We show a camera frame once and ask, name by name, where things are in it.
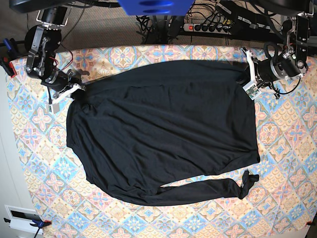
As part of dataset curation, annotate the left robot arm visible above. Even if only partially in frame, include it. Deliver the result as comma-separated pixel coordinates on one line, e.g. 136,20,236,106
239,13,310,100

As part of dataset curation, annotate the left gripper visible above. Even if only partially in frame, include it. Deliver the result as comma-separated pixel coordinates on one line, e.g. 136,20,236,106
241,48,308,101

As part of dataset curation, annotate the red blue clamp top left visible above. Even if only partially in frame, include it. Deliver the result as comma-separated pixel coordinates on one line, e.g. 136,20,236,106
0,38,19,78

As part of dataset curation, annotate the blue clamp bottom left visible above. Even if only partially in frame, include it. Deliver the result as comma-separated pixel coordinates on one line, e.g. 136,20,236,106
3,218,52,229

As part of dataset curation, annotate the black t-shirt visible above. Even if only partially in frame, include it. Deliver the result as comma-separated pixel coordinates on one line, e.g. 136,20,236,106
66,60,261,206

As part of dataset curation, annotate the white power strip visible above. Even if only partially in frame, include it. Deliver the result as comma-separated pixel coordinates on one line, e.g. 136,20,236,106
183,23,237,35

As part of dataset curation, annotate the white wall vent box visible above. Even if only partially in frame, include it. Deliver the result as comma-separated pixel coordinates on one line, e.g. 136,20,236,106
4,205,41,234

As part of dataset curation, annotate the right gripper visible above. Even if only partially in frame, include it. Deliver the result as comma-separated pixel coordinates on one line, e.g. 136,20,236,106
42,69,90,114

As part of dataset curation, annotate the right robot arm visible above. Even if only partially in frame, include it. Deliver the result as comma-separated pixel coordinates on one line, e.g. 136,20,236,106
25,6,85,114

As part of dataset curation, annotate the black round stool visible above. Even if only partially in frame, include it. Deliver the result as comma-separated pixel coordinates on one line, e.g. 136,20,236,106
24,25,45,55

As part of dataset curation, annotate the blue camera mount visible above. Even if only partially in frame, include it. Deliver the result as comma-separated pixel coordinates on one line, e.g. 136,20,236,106
118,0,194,16

